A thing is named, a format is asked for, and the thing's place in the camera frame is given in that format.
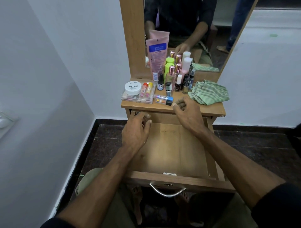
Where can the person's left hand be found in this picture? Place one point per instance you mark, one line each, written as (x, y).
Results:
(135, 134)

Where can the person's right hand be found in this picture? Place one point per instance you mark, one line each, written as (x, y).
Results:
(189, 115)

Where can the gold polish bottle patterned cap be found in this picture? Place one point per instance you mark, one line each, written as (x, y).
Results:
(186, 88)

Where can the black-capped clear tube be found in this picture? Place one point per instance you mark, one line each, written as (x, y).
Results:
(163, 102)

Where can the green striped cloth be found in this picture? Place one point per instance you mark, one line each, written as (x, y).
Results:
(208, 92)

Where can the blue-capped lip balm tube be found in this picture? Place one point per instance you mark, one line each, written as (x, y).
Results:
(164, 98)

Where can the silver polish bottle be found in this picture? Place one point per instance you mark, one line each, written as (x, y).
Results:
(168, 90)

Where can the clear plastic compartment box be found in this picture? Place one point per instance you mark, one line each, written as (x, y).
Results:
(129, 99)

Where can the white-capped dark polish bottle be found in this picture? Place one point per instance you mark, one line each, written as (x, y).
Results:
(178, 81)

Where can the maroon polish bottle black cap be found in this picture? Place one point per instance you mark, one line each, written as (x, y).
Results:
(184, 76)

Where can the wooden drawer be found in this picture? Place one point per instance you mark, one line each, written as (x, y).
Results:
(174, 152)

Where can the blue-white bottle black cap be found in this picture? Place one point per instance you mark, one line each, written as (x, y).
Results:
(160, 85)

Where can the blue polish bottle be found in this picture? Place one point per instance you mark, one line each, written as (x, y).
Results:
(192, 74)

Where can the pink perfume bottle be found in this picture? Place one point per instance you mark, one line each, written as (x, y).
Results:
(170, 77)

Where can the red-capped lip balm tube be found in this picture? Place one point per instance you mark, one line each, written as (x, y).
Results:
(143, 90)

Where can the white nail polish remover jar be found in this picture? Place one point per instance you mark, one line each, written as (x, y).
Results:
(133, 88)

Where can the yellow-capped lip balm tube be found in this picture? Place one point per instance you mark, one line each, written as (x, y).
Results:
(149, 89)

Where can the slim clear perfume bottle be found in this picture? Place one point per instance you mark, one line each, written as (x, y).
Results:
(178, 68)

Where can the pink spray bottle white cap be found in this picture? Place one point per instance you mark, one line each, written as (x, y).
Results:
(186, 64)

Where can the lime green bottle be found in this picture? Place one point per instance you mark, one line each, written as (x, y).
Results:
(167, 69)

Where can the pink cosmetic lotion tube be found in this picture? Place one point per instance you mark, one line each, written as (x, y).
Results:
(157, 61)

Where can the person's right forearm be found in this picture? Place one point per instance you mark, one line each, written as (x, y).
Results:
(239, 166)

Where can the person's left forearm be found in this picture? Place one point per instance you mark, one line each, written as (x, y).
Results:
(98, 188)

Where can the person's left foot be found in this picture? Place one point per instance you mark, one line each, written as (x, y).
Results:
(137, 204)

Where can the person's olive green trousers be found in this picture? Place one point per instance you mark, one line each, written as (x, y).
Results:
(235, 211)

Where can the person's black left sleeve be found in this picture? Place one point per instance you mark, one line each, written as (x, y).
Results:
(57, 223)

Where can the person's black sleeve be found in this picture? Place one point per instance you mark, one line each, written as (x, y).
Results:
(277, 206)
(57, 223)

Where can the person's black right sleeve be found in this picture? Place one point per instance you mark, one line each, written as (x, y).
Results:
(277, 206)

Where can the dressing table mirror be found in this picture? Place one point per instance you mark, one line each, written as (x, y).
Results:
(223, 35)

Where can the wooden dressing table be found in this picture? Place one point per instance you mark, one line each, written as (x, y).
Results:
(134, 47)

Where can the white wall switch panel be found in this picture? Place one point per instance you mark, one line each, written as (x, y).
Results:
(5, 123)

